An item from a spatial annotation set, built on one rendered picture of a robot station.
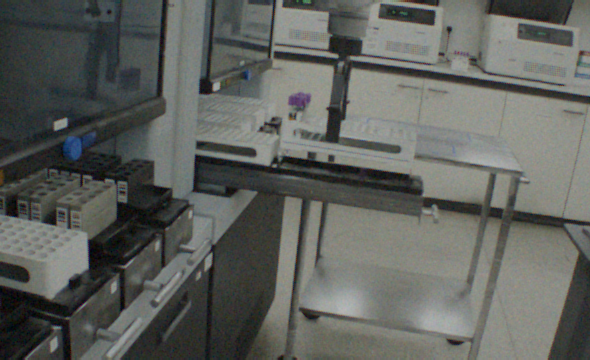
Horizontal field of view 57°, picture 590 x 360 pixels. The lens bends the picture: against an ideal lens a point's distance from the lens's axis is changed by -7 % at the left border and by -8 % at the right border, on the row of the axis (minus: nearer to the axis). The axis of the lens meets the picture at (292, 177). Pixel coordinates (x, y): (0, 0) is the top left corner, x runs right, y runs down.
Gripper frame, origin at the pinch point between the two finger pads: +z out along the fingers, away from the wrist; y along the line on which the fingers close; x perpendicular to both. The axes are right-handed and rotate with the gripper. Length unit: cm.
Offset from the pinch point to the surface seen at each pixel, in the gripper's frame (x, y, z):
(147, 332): 21, -54, 26
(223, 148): 27.1, 5.1, 10.1
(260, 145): 15.8, -4.6, 5.5
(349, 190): -5.2, -6.4, 12.2
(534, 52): -93, 229, -17
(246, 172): 18.0, -6.3, 11.7
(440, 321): -37, 35, 63
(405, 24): -13, 230, -22
